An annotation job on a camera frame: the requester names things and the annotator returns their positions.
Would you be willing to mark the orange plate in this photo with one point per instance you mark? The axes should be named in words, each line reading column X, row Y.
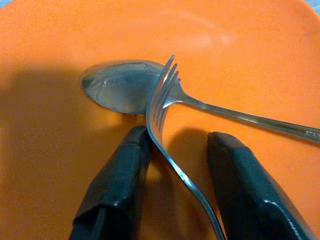
column 225, row 50

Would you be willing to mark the steel fork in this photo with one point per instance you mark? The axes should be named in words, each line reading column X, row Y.
column 155, row 110

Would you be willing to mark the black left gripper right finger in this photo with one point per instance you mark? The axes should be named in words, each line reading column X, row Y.
column 245, row 195

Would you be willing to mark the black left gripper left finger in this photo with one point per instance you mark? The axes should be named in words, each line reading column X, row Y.
column 117, row 190

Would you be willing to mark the steel spoon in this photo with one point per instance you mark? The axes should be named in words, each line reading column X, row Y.
column 120, row 87

